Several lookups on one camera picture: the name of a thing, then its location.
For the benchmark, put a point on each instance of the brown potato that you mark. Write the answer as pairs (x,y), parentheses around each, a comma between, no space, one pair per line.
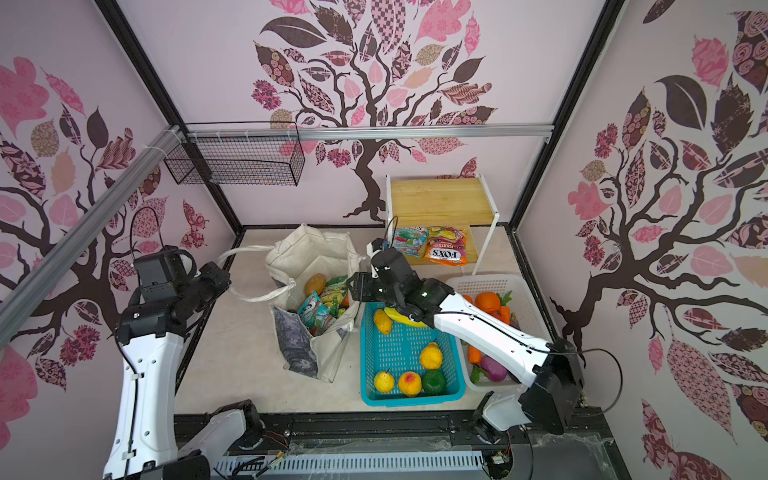
(315,285)

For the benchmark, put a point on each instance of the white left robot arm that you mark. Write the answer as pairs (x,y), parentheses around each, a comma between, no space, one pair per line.
(150,337)

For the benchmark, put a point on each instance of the green avocado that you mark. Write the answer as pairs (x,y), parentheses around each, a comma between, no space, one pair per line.
(434,382)

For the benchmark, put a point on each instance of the white plastic basket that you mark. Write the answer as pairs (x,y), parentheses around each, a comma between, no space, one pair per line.
(526,316)

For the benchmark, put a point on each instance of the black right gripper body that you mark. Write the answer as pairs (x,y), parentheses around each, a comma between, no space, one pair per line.
(374,290)

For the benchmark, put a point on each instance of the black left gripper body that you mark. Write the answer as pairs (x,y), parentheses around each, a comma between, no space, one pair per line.
(208,285)

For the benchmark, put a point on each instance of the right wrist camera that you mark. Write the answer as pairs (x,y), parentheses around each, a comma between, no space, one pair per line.
(372,249)

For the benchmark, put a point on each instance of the aluminium frame rail left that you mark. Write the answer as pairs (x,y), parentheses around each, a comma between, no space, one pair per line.
(19,306)

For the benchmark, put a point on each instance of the aluminium frame rail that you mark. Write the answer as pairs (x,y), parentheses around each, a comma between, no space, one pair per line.
(19,306)
(373,133)

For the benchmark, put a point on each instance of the white wooden shelf rack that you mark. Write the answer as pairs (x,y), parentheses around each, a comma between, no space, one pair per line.
(466,204)

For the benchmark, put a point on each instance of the yellow-orange wrinkled fruit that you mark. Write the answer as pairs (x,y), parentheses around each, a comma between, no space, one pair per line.
(382,322)

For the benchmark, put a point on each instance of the yellow bumpy fruit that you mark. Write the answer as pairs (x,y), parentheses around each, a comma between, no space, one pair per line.
(431,357)

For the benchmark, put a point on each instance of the yellow pear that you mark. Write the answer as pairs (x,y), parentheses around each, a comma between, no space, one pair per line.
(384,382)

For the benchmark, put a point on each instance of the green cucumber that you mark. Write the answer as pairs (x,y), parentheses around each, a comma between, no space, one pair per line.
(477,374)

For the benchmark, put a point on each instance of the green mint candy bag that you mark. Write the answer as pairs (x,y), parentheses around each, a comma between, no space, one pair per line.
(410,240)

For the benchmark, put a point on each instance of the orange carrot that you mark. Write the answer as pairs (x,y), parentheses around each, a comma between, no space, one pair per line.
(474,355)

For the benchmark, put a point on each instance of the white cable duct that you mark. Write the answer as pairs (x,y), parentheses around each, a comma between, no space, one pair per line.
(317,465)

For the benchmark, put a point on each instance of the orange Fox's candy bag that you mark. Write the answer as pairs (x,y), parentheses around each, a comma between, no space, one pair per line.
(445,246)

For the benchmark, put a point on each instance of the teal plastic basket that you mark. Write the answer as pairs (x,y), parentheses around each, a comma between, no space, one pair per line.
(398,353)

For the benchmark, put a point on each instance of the aluminium frame rail back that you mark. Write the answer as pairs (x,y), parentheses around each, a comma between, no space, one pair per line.
(373,133)

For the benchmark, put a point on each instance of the yellow-green candy bag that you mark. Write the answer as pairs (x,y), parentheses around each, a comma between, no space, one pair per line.
(335,295)

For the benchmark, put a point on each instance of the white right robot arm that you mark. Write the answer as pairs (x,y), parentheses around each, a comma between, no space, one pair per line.
(549,370)

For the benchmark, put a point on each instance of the black wire basket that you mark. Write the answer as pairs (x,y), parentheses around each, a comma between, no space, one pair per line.
(263,153)

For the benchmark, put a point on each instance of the teal candy bag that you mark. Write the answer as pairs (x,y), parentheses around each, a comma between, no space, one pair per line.
(314,315)

